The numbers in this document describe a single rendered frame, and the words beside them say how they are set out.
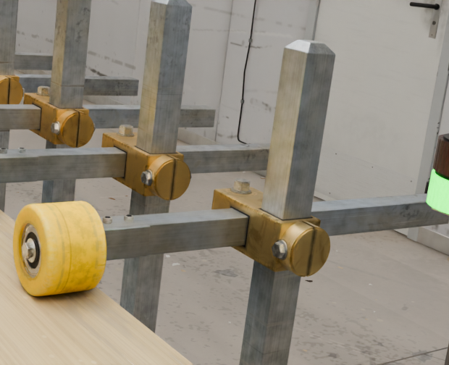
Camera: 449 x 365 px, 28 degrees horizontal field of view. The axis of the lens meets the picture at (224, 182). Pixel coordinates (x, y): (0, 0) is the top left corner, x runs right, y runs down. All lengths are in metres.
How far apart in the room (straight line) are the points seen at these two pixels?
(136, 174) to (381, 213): 0.29
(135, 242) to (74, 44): 0.50
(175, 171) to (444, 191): 0.48
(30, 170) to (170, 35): 0.22
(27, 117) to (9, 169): 0.28
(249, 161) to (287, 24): 3.78
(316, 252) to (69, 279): 0.24
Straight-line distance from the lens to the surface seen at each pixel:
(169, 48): 1.04
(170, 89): 1.05
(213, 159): 1.17
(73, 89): 1.28
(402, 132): 4.37
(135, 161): 1.08
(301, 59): 0.84
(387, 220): 1.03
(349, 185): 4.62
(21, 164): 1.04
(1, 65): 1.50
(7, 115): 1.29
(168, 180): 1.05
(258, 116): 5.13
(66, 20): 1.26
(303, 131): 0.85
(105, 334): 0.75
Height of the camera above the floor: 1.21
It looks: 14 degrees down
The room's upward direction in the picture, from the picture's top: 7 degrees clockwise
